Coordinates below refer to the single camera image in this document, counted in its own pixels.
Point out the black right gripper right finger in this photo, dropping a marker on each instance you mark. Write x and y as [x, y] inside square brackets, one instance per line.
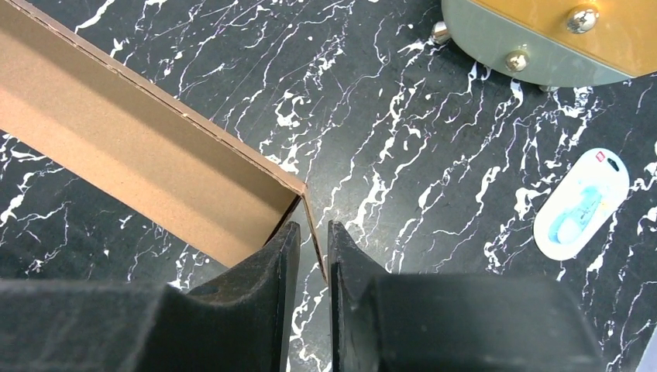
[450, 322]

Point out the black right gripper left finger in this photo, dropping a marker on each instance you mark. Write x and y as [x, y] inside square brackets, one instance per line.
[238, 321]

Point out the brown cardboard box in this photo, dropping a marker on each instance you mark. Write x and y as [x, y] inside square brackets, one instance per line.
[99, 165]

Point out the blue white packaged item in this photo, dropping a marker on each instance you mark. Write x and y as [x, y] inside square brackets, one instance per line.
[588, 195]

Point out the white orange yellow cylinder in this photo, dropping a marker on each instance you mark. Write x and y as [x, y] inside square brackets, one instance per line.
[555, 44]

